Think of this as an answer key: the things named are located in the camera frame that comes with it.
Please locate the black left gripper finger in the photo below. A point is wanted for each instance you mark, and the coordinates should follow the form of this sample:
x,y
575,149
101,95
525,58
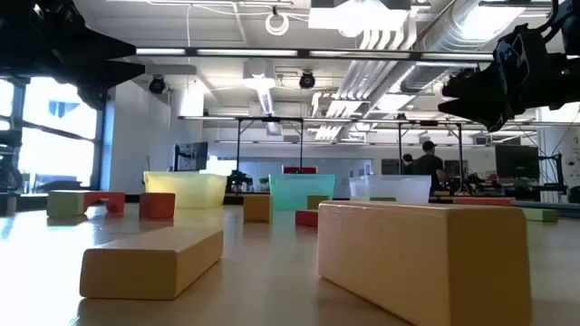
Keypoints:
x,y
113,74
106,47

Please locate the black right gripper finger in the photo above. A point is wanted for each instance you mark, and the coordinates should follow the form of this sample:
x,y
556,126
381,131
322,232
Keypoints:
x,y
480,111
476,83

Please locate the green rectangular wooden block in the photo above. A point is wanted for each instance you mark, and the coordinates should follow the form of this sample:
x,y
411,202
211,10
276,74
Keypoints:
x,y
539,215

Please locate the red wooden arch block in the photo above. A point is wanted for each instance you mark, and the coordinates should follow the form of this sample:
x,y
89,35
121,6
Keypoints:
x,y
113,198

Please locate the green wooden arch block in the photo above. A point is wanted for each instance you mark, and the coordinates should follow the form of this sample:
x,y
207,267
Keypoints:
x,y
383,199

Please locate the red wooden cube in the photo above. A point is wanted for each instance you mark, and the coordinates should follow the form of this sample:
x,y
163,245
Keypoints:
x,y
157,206

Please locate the green wooden cube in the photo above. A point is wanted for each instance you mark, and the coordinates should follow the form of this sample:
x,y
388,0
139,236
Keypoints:
x,y
317,202
65,204

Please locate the orange long wooden block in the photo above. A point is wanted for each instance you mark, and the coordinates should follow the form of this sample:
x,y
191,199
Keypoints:
x,y
149,267
426,262

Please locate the orange wooden cube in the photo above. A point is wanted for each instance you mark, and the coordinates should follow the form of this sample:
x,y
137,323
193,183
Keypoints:
x,y
257,208

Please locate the black background robot arm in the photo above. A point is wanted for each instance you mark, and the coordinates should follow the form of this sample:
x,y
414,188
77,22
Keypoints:
x,y
240,181

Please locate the black computer monitor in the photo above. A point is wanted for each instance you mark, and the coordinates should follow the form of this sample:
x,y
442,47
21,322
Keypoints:
x,y
516,162
192,156

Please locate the person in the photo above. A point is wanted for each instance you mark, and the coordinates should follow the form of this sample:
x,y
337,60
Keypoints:
x,y
408,165
428,165

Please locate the red wooden cylinder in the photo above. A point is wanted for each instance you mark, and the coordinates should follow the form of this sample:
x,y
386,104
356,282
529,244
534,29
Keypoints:
x,y
482,202

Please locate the large window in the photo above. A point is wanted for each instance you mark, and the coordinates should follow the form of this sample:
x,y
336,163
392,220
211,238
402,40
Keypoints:
x,y
59,154

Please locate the clear plastic bin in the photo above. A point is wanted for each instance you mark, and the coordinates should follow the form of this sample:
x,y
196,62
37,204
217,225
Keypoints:
x,y
399,188

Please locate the yellow plastic bin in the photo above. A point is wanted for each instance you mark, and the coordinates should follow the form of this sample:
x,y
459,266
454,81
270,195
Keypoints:
x,y
186,188

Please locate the white ceiling light panel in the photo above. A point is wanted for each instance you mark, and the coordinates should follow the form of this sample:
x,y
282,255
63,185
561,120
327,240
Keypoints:
x,y
358,18

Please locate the long overhead light bar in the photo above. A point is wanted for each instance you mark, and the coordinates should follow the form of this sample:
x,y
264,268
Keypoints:
x,y
247,52

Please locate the red background panel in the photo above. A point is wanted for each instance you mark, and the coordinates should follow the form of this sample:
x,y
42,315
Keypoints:
x,y
299,170

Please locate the teal plastic bin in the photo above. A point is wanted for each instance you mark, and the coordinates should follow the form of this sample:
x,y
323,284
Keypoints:
x,y
294,190

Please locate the red rectangular wooden block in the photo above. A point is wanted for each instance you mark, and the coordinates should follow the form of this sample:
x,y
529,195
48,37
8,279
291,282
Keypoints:
x,y
306,218

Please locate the black ceiling camera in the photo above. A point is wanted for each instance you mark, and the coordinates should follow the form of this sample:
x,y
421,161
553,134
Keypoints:
x,y
157,84
306,80

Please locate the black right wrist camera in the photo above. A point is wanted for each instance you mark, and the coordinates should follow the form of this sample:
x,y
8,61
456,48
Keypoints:
x,y
516,52

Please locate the black background rig frame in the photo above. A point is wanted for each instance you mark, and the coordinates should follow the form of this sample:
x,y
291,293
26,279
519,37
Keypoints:
x,y
269,119
428,123

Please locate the silver ventilation duct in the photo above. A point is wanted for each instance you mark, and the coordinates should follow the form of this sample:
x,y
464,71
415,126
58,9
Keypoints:
x,y
448,36

